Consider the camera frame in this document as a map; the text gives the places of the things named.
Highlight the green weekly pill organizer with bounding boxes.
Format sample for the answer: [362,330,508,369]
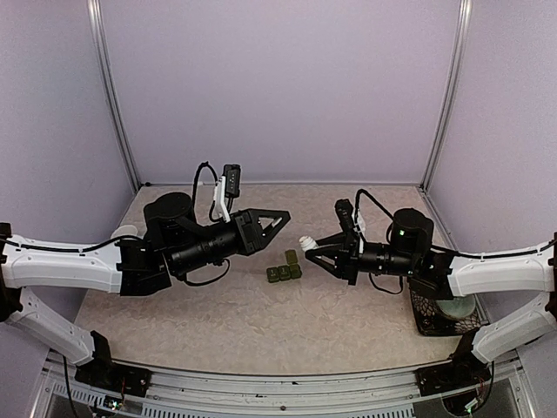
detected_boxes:
[265,249,303,283]

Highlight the white pill bottle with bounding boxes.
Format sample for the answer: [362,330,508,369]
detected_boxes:
[299,236,319,253]

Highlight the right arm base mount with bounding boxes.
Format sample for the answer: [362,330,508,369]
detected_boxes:
[415,355,493,396]

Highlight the front aluminium rail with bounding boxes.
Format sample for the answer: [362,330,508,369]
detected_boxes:
[30,358,536,417]

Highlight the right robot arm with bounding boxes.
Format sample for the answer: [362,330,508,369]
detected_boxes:
[299,201,556,387]

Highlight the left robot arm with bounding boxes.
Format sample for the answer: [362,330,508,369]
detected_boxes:
[1,192,291,388]

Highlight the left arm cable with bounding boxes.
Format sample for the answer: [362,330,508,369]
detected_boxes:
[0,161,232,288]

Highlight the right aluminium frame post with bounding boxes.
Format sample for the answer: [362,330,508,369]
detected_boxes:
[419,0,473,195]

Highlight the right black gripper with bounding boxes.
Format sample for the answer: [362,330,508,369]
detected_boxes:
[305,231,418,286]

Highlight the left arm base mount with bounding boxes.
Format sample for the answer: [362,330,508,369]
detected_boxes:
[75,361,152,398]

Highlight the black floral square plate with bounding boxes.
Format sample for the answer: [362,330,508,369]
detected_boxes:
[407,278,487,337]

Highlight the light blue mug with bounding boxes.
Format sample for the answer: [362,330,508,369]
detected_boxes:
[111,225,138,239]

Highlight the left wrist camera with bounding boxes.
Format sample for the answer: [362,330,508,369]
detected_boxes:
[209,164,241,222]

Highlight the left aluminium frame post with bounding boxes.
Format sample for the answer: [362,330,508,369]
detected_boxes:
[87,0,141,194]

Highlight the aluminium frame post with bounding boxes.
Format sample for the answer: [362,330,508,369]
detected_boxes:
[419,0,473,195]
[87,0,141,194]

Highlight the pale green bowl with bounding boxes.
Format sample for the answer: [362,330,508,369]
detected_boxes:
[436,295,476,320]

